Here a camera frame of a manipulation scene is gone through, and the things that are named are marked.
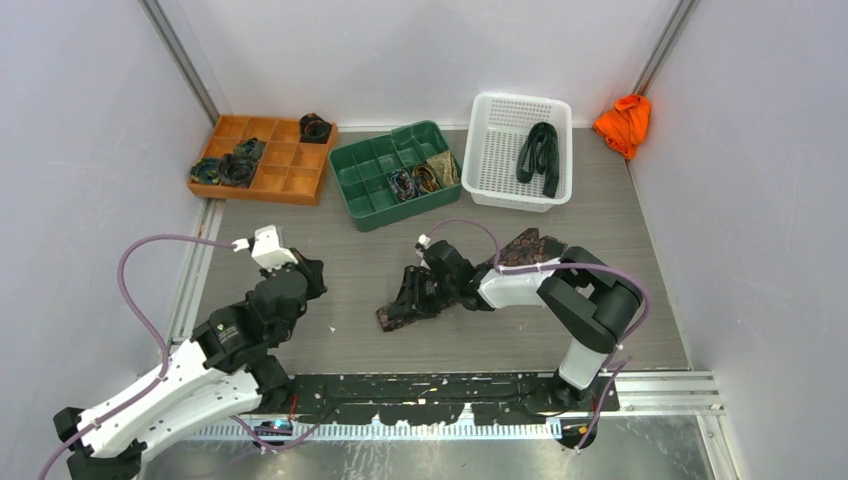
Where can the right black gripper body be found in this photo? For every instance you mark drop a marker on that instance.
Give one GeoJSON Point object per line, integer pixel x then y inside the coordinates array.
{"type": "Point", "coordinates": [425, 289]}

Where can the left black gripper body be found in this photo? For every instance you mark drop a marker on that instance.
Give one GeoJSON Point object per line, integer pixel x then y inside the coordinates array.
{"type": "Point", "coordinates": [317, 288]}

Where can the brown paisley tie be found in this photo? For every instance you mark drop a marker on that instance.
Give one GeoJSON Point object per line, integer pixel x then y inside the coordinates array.
{"type": "Point", "coordinates": [526, 252]}

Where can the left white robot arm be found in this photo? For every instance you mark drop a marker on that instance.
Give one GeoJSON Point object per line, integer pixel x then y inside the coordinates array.
{"type": "Point", "coordinates": [225, 368]}

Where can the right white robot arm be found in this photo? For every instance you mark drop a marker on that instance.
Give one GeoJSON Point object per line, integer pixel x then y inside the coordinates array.
{"type": "Point", "coordinates": [599, 306]}

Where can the rolled colourful striped tie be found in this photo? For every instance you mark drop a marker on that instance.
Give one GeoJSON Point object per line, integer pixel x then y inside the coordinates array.
{"type": "Point", "coordinates": [403, 185]}

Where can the rolled orange brown tie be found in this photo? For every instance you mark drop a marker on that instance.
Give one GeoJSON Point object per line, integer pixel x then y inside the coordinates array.
{"type": "Point", "coordinates": [425, 178]}

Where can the rolled olive gold tie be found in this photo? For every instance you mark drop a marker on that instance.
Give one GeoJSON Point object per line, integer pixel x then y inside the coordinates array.
{"type": "Point", "coordinates": [444, 168]}

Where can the orange compartment tray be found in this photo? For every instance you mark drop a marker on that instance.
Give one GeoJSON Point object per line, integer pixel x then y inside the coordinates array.
{"type": "Point", "coordinates": [288, 172]}

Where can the green compartment tray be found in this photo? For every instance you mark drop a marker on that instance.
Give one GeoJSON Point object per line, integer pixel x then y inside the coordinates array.
{"type": "Point", "coordinates": [361, 170]}

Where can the rolled dark grey tie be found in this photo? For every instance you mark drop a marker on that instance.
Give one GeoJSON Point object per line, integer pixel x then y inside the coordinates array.
{"type": "Point", "coordinates": [235, 171]}

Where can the rolled blue green tie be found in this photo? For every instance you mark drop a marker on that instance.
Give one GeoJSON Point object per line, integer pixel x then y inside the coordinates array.
{"type": "Point", "coordinates": [205, 171]}

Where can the rolled green patterned tie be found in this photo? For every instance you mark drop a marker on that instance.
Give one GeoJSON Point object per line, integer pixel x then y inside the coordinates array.
{"type": "Point", "coordinates": [250, 149]}

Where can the dark green tie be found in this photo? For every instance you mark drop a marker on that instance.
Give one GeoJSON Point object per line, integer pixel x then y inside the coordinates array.
{"type": "Point", "coordinates": [540, 155]}

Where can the white plastic basket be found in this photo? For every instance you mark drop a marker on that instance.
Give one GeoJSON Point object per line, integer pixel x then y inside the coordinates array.
{"type": "Point", "coordinates": [498, 132]}

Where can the rolled black tie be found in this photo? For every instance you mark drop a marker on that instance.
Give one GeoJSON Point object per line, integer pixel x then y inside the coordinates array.
{"type": "Point", "coordinates": [314, 129]}

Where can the orange cloth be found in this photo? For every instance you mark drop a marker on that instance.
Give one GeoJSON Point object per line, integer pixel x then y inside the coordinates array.
{"type": "Point", "coordinates": [625, 126]}

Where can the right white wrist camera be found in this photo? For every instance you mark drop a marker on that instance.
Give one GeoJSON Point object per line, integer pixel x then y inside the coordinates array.
{"type": "Point", "coordinates": [423, 243]}

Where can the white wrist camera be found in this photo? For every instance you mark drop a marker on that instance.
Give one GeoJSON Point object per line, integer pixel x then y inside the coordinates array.
{"type": "Point", "coordinates": [267, 249]}
{"type": "Point", "coordinates": [423, 243]}

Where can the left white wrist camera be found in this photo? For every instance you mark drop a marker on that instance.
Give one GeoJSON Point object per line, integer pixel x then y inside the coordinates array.
{"type": "Point", "coordinates": [267, 249]}

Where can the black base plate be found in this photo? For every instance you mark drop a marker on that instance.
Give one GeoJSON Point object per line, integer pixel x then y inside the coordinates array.
{"type": "Point", "coordinates": [504, 398]}

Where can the aluminium front rail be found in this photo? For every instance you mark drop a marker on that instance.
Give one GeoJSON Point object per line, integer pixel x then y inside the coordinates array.
{"type": "Point", "coordinates": [640, 394]}

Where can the left aluminium corner post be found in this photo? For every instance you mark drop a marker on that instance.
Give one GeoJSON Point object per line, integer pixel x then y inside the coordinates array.
{"type": "Point", "coordinates": [169, 36]}

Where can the aluminium corner post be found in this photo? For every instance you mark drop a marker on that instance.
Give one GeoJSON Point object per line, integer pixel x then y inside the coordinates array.
{"type": "Point", "coordinates": [169, 36]}
{"type": "Point", "coordinates": [673, 29]}

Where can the right aluminium corner post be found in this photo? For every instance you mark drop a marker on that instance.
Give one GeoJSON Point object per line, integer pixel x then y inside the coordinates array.
{"type": "Point", "coordinates": [673, 29]}

